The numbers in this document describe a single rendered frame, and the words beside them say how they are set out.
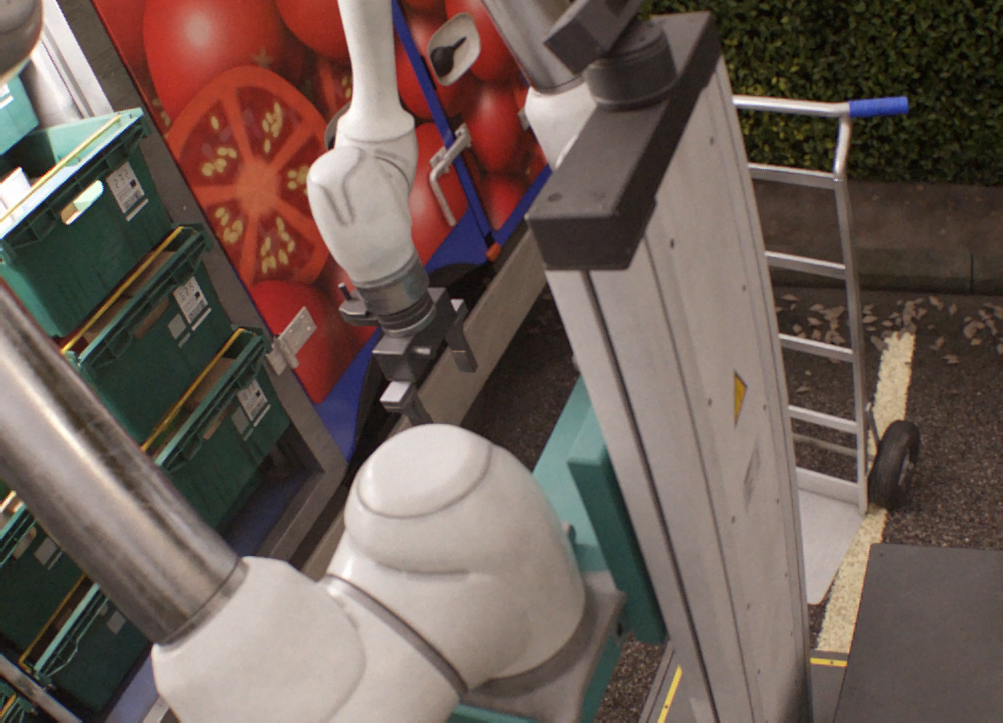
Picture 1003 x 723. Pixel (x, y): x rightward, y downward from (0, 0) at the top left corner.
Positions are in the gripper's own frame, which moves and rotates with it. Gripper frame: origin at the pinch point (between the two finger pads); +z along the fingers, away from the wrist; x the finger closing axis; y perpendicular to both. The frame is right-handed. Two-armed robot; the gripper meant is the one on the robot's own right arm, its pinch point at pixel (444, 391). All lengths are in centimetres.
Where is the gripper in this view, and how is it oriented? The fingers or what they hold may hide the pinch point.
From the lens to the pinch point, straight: 126.3
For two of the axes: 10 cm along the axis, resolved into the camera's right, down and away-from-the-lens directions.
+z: 3.2, 7.4, 5.9
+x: 3.9, -6.7, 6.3
